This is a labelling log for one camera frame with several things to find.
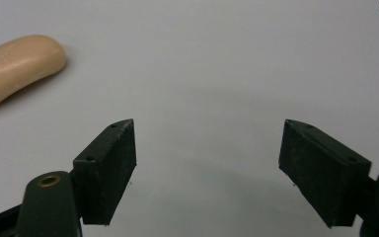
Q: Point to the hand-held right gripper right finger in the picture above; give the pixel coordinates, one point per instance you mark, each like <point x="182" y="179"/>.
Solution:
<point x="322" y="177"/>

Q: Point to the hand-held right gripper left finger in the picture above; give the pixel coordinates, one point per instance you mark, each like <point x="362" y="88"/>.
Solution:
<point x="107" y="171"/>

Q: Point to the beige soap bar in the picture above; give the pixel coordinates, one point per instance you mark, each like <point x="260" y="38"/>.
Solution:
<point x="16" y="67"/>

